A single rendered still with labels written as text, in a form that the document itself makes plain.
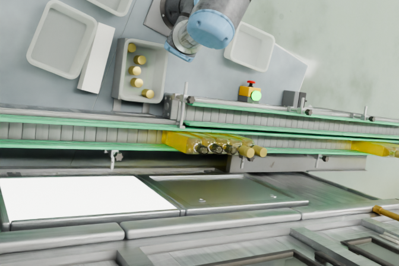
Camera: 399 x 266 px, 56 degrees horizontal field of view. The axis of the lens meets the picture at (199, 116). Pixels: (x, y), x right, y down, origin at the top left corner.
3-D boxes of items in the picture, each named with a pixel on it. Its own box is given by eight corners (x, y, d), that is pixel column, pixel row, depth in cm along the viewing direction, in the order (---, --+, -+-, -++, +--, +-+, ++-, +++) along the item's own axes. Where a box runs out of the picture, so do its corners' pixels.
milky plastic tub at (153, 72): (110, 97, 142) (119, 100, 135) (117, 37, 140) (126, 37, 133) (152, 101, 151) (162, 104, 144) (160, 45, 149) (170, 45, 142)
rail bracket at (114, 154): (98, 163, 131) (111, 174, 119) (101, 143, 130) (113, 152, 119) (110, 163, 133) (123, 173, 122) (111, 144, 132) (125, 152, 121)
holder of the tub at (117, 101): (109, 111, 143) (116, 114, 136) (117, 38, 141) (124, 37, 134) (150, 114, 152) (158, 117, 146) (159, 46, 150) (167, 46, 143)
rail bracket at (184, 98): (168, 124, 142) (184, 130, 131) (173, 79, 140) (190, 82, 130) (175, 124, 143) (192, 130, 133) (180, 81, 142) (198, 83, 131)
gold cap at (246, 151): (238, 146, 131) (246, 149, 127) (246, 144, 133) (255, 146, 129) (238, 155, 132) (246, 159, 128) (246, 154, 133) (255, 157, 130)
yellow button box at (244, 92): (237, 100, 174) (247, 102, 168) (239, 84, 173) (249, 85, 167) (249, 101, 178) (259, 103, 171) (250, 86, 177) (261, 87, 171)
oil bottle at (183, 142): (160, 142, 142) (189, 155, 124) (162, 127, 141) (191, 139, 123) (173, 143, 145) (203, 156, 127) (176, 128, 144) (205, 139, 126)
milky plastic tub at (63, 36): (20, 60, 126) (23, 61, 118) (45, -1, 127) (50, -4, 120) (70, 80, 135) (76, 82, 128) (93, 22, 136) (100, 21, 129)
